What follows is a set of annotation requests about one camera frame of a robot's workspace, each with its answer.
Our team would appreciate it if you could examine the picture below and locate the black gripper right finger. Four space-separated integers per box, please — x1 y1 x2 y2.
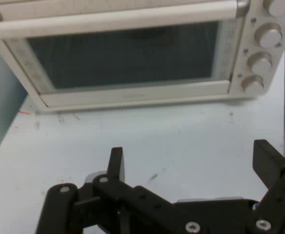
252 139 285 234

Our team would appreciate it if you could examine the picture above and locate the cream toaster oven body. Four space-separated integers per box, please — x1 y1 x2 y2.
0 0 285 114

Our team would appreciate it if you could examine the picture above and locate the silver oven control knob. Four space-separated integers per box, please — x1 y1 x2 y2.
263 0 285 17
254 22 284 48
246 51 273 74
241 75 265 93

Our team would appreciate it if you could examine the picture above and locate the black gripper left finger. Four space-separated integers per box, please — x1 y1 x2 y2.
36 147 182 234

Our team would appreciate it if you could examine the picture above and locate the cream oven door handle bar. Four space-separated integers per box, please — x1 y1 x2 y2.
0 0 250 41

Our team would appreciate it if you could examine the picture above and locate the glass oven door cream frame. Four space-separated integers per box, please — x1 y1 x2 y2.
0 19 245 109

